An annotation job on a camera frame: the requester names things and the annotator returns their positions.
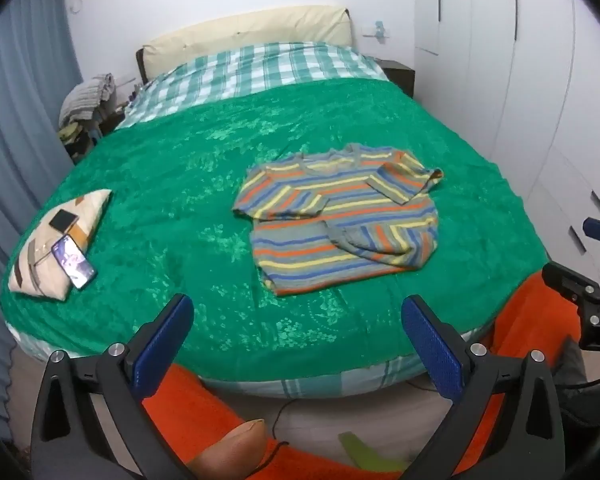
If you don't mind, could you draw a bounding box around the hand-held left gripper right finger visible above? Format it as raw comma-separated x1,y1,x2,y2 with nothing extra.
401,295,566,480

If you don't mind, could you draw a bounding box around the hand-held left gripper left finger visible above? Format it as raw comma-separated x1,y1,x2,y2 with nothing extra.
30,292,196,480

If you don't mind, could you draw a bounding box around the striped knit sweater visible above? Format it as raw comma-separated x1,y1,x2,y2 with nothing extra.
231,143,445,297

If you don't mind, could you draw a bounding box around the pile of grey clothes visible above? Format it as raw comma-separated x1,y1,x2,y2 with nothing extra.
59,73,116,128

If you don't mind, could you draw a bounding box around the person's left hand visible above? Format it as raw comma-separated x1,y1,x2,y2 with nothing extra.
189,418,267,480

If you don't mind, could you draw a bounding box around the person's orange fleece clothing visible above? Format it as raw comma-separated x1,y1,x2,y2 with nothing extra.
140,267,581,480

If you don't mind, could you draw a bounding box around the smartphone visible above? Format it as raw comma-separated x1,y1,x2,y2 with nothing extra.
51,234,97,291

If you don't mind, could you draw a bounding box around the beige patterned pillow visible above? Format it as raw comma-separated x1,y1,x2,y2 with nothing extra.
7,189,113,303

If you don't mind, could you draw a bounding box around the small black case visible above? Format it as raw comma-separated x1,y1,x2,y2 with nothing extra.
49,211,78,233

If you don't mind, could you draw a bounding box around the green fuzzy blanket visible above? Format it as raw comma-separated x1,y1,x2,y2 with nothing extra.
0,77,551,386

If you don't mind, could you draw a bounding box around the white wardrobe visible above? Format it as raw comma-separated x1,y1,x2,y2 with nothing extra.
412,0,600,291

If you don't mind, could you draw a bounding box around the cluttered dark bedside table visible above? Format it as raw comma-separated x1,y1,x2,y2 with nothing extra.
56,107,131,166

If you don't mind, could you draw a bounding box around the grey-blue curtain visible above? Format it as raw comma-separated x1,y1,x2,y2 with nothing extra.
0,0,83,441

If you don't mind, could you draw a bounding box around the cream padded headboard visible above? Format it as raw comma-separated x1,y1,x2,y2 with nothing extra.
136,5,353,83

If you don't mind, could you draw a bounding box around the black cable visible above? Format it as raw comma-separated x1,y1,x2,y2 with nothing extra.
260,395,302,462

